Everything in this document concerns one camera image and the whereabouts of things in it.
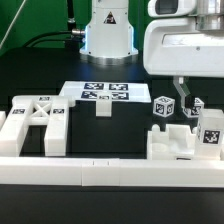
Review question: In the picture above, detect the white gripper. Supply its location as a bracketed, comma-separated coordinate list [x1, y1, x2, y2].
[143, 0, 224, 108]

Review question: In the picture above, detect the white chair seat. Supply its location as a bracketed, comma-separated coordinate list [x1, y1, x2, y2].
[147, 124, 196, 160]

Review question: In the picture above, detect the white tagged cube left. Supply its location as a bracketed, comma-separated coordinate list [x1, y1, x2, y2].
[153, 96, 175, 117]

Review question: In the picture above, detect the white tagged cube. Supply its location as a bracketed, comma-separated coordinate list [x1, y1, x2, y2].
[183, 98, 204, 118]
[153, 96, 175, 117]

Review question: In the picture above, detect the white tagged cube right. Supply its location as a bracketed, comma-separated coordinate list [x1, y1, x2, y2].
[183, 98, 204, 118]

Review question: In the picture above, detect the black vertical pole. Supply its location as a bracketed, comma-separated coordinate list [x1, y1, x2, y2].
[66, 0, 76, 30]

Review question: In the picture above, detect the white marker base plate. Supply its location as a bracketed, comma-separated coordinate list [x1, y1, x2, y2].
[59, 81, 151, 103]

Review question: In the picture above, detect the black cable with connector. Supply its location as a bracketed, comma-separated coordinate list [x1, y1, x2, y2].
[23, 28, 87, 48]

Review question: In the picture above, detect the white U-shaped obstacle wall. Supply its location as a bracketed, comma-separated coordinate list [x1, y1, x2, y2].
[0, 111, 224, 187]

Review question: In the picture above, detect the white chair back frame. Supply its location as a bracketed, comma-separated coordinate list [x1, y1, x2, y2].
[0, 95, 76, 157]

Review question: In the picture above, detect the thin white cable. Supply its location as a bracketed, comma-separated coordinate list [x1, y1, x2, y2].
[0, 0, 28, 51]

